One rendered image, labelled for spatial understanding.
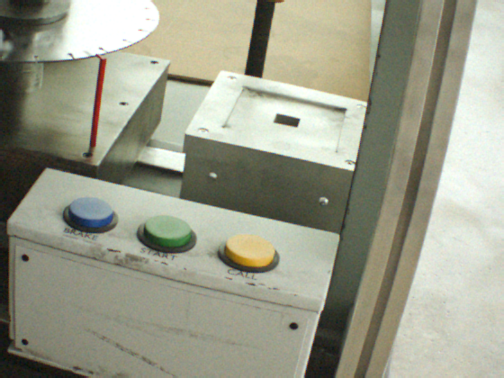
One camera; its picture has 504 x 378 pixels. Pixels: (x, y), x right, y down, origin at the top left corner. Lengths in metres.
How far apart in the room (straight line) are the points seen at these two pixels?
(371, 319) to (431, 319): 1.59
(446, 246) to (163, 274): 2.01
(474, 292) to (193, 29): 1.19
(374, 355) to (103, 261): 0.26
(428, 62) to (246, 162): 0.31
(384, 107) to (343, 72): 0.75
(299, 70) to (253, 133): 0.58
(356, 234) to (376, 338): 0.12
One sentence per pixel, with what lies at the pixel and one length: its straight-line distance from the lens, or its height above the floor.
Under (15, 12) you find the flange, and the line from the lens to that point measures 1.22.
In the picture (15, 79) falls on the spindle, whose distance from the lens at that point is 1.26.
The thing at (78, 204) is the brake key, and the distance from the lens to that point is 0.93.
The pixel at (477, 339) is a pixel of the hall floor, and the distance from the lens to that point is 2.51.
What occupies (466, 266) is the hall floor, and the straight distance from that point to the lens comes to 2.79.
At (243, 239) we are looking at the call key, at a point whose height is 0.91.
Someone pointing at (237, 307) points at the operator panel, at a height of 0.87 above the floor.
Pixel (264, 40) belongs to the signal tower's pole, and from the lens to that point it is 1.33.
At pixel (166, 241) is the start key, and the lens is 0.90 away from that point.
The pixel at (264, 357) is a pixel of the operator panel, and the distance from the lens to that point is 0.92.
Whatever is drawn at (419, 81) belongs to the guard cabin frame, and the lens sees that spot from 0.84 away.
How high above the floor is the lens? 1.37
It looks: 28 degrees down
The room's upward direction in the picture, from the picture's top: 10 degrees clockwise
